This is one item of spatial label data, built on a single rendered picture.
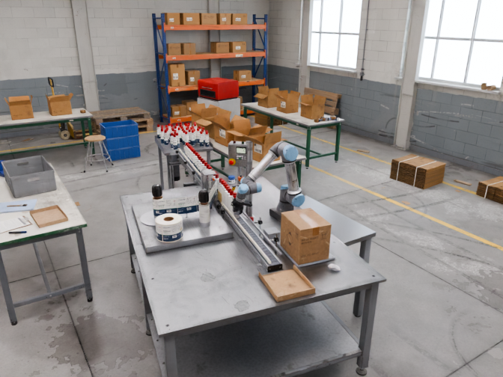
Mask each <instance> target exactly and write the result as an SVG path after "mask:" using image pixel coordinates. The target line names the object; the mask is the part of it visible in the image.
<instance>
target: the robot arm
mask: <svg viewBox="0 0 503 377"><path fill-rule="evenodd" d="M279 156H281V160H282V162H283V163H284V166H285V170H286V175H287V184H286V185H282V186H281V189H280V198H279V202H278V205H277V207H276V210H277V211H278V212H280V213H282V212H289V211H293V210H294V208H293V206H296V207H298V206H301V205H303V203H304V202H305V196H304V195H303V194H302V190H301V188H300V187H299V183H298V178H297V172H296V163H295V161H296V158H297V156H298V150H297V149H296V148H295V147H294V146H293V145H291V144H288V143H287V142H285V141H280V142H278V143H276V144H275V145H273V146H272V147H271V148H270V149H269V152H268V153H267V154H266V155H265V156H264V158H263V159H262V160H261V161H260V162H259V163H258V164H257V166H256V167H255V168H254V169H253V170H252V171H251V173H250V174H249V175H248V176H247V177H243V178H242V179H241V180H240V183H241V184H240V185H239V188H238V189H237V196H236V198H234V199H233V201H231V206H233V210H232V211H233V212H235V213H234V215H240V214H242V213H243V205H245V206H250V207H251V206H252V202H251V201H250V200H246V195H249V194H255V193H258V192H261V191H262V186H261V184H260V183H254V182H255V180H256V179H257V178H258V177H259V176H260V175H261V174H262V173H263V172H264V171H265V170H266V169H267V168H268V167H269V165H270V164H271V163H272V162H273V161H274V160H275V159H277V158H278V157H279Z"/></svg>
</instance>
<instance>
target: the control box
mask: <svg viewBox="0 0 503 377"><path fill-rule="evenodd" d="M241 143H242V142H241V141H236V143H235V144H233V141H231V142H230V143H229V144H228V165H229V166H237V167H247V165H248V162H247V151H248V148H247V144H246V143H245V142H244V144H241ZM237 147H246V154H242V153H237ZM236 155H241V156H246V160H239V159H236ZM230 160H232V161H234V163H233V164H232V165H230V164H229V161H230Z"/></svg>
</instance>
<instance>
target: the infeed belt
mask: <svg viewBox="0 0 503 377"><path fill-rule="evenodd" d="M226 213H227V214H228V215H229V213H228V212H226ZM229 216H230V215H229ZM230 217H231V216H230ZM231 219H232V217H231ZM232 220H233V219H232ZM237 220H238V222H239V223H240V224H241V225H242V226H243V228H244V229H245V230H246V232H247V233H248V234H249V235H250V237H252V238H253V240H254V241H255V242H256V243H257V245H258V246H259V247H260V249H261V250H262V251H263V252H264V253H265V255H267V257H268V258H269V259H270V261H271V264H269V263H268V262H267V261H266V259H265V258H264V257H263V255H262V254H261V253H260V252H259V250H258V249H257V248H256V247H255V246H254V244H253V243H252V242H251V240H250V239H249V238H248V237H247V235H246V234H245V233H244V232H243V231H242V229H241V228H240V227H239V226H238V224H237V223H236V222H235V220H233V221H234V223H235V224H236V225H237V226H238V228H239V229H240V230H241V231H242V232H243V234H244V235H245V236H246V238H247V239H248V240H249V241H250V243H251V244H252V245H253V246H254V248H255V249H256V250H257V252H258V253H259V254H260V255H261V256H262V258H263V259H264V260H265V261H266V263H267V264H268V265H269V266H275V265H279V264H280V262H279V261H278V260H277V259H276V258H275V256H274V255H273V254H272V253H271V251H270V250H269V249H268V248H267V247H266V246H265V244H264V243H263V242H262V241H261V240H260V239H259V238H258V236H257V235H256V234H255V233H254V231H253V230H252V229H251V228H250V227H249V226H248V225H247V223H245V221H244V220H243V219H242V218H241V217H240V218H239V219H237Z"/></svg>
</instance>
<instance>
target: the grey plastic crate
mask: <svg viewBox="0 0 503 377"><path fill-rule="evenodd" d="M20 162H28V164H27V165H17V163H20ZM1 165H2V168H3V171H4V178H5V181H6V183H7V186H9V188H10V190H11V193H12V194H13V196H14V198H19V197H26V196H30V195H34V194H41V193H45V192H49V191H56V190H57V186H56V180H55V170H54V169H53V167H52V166H51V165H50V164H49V163H48V162H47V161H46V160H45V159H44V157H43V156H32V157H27V158H21V159H12V160H7V161H2V162H1Z"/></svg>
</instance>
